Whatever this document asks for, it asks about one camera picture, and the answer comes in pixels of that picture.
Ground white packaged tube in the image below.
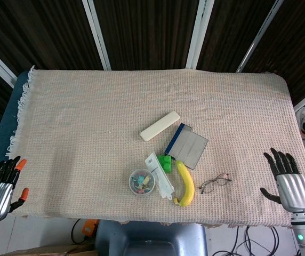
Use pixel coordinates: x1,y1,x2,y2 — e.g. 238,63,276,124
145,151,175,199

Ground cream pencil case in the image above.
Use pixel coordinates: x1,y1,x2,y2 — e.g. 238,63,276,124
139,110,181,141

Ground yellow toy banana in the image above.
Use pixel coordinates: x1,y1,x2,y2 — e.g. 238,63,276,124
173,159,196,208

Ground beige waffle tablecloth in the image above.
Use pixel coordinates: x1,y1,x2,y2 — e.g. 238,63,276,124
5,65,305,230

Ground orange object under table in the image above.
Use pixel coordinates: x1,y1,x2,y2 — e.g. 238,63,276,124
82,219,100,238

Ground wire-frame eyeglasses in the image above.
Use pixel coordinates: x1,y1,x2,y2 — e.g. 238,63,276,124
199,172,232,195

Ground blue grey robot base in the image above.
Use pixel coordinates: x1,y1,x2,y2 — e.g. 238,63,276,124
95,220,208,256

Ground brown cardboard box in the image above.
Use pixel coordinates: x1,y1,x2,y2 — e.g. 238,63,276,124
0,242,98,256

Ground black cable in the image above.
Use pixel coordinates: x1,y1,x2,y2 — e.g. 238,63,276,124
70,219,89,244
213,226,297,256

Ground dark blue glasses case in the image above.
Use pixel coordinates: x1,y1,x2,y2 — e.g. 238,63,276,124
164,123,210,170

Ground clear jar of binder clips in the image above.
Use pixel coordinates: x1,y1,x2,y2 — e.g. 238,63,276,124
129,167,156,197

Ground green plastic toy block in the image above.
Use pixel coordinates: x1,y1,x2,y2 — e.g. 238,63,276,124
157,154,174,174

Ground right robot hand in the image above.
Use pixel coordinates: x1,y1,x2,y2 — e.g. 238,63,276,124
260,148,305,213

